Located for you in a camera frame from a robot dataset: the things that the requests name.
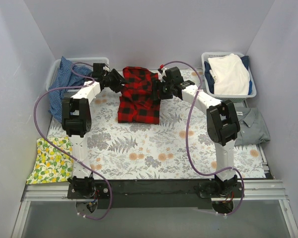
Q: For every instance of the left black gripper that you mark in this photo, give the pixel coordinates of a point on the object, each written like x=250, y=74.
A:
x=116, y=80

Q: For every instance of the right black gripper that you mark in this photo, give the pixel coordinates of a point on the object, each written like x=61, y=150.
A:
x=158, y=88

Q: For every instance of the red black plaid shirt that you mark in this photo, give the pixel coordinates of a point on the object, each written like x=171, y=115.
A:
x=136, y=103

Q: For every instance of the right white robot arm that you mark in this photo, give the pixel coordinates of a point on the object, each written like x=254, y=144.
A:
x=222, y=124

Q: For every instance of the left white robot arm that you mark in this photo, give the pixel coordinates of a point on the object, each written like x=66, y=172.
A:
x=77, y=122

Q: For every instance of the blue checked shirt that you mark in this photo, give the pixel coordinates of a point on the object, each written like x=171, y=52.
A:
x=64, y=78

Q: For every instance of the white folded shirt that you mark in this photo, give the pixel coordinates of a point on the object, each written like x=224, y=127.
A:
x=231, y=74

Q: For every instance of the right white plastic basket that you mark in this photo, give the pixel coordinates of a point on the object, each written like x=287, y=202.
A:
x=228, y=76

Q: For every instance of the grey folded polo shirt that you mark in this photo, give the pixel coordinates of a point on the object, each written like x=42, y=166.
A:
x=253, y=129

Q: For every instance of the lemon print cloth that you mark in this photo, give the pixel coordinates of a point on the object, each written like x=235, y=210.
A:
x=52, y=165

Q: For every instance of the black base beam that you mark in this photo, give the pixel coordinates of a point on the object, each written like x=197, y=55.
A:
x=153, y=193

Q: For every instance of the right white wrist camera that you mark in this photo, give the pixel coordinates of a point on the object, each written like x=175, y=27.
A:
x=162, y=71

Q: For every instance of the aluminium frame rail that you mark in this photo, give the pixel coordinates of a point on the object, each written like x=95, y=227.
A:
x=263, y=211

